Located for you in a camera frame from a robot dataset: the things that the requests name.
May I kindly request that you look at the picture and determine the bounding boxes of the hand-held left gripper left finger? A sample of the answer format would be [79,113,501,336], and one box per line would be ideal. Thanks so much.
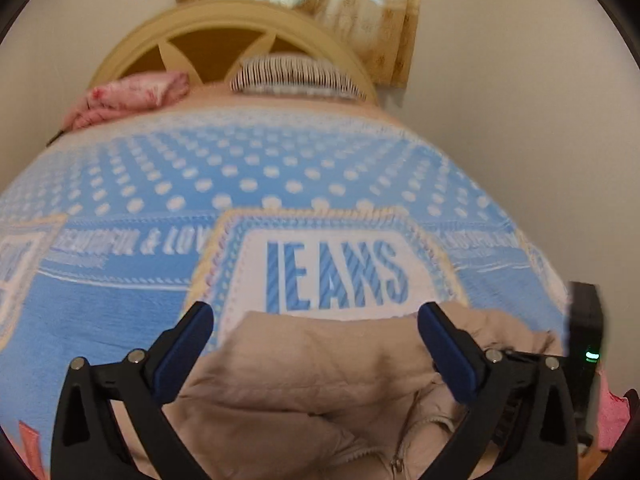
[50,301,215,480]

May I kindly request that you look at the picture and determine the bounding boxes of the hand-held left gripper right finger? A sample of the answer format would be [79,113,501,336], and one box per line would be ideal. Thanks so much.
[417,302,583,480]

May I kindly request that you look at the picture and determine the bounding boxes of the beige quilted jacket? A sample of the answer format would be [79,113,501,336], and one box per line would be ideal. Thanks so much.
[107,302,568,480]

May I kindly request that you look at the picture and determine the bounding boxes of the blue polka dot blanket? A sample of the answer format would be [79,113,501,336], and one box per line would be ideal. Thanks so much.
[0,105,576,426]

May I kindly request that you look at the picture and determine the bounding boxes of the peach bedsheet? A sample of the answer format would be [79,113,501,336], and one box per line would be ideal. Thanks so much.
[185,85,401,122]

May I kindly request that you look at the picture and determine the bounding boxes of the pink folded blanket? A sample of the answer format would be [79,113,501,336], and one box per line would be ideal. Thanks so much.
[62,71,191,131]

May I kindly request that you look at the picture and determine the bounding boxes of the striped pillow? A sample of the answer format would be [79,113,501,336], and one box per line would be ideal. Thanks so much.
[229,55,368,103]

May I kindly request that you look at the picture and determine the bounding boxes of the cream wooden headboard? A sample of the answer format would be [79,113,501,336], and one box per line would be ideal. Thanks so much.
[89,0,381,103]

